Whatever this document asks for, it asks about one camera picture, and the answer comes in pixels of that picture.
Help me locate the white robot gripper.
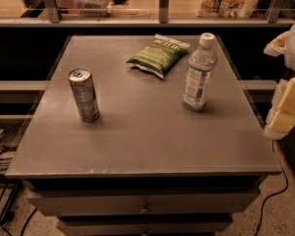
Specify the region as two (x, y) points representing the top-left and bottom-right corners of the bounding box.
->
(264, 24), (295, 140)

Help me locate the clear plastic water bottle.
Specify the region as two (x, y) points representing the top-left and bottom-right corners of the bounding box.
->
(182, 32), (217, 111)

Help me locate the colourful snack bag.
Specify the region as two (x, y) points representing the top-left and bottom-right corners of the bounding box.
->
(196, 0), (259, 19)

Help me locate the green chip bag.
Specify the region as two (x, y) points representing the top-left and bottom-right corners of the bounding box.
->
(126, 34), (190, 79)

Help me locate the grey drawer cabinet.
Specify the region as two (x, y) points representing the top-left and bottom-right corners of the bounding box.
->
(7, 35), (280, 236)

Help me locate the silver drink can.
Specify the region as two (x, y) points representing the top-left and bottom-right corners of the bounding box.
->
(68, 68), (100, 122)

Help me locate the clear plastic container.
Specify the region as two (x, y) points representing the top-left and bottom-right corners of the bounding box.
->
(75, 0), (112, 18)

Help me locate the metal shelf rail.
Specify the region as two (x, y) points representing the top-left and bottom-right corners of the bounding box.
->
(0, 0), (295, 29)

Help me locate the black floor cable right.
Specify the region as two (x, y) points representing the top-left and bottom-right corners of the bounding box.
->
(254, 140), (290, 236)

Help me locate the black floor cables left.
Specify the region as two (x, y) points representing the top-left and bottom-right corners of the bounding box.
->
(0, 121), (38, 236)

